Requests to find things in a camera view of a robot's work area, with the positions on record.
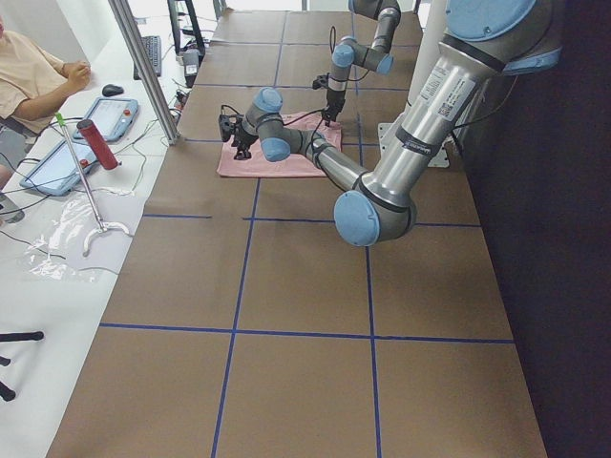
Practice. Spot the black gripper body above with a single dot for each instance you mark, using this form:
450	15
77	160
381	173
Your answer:
246	137
332	100

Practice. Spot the pink Snoopy t-shirt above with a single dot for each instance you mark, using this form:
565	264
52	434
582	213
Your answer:
292	167

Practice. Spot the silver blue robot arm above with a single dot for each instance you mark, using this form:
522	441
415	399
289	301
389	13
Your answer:
349	52
481	40

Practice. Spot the black box with label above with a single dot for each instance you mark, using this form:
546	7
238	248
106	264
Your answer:
191	66

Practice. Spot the black keyboard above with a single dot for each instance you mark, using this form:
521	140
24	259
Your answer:
152	47

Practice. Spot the black computer mouse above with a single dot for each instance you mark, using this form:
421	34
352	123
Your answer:
112	90

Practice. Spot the red cylinder bottle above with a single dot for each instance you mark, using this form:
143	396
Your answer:
88	130

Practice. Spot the metal rod white hook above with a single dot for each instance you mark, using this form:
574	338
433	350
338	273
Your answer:
103	227

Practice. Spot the lower teach pendant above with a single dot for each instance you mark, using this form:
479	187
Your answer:
55	174

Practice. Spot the clear plastic bag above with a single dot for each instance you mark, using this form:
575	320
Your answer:
58	246

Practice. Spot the seated person beige shirt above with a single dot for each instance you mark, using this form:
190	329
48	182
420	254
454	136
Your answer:
34	83

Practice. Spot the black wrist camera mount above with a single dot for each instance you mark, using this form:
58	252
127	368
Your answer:
320	82
228	125

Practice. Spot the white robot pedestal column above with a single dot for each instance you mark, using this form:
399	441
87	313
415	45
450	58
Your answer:
427	57

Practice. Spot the aluminium frame post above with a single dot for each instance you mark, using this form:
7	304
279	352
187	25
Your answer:
129	30

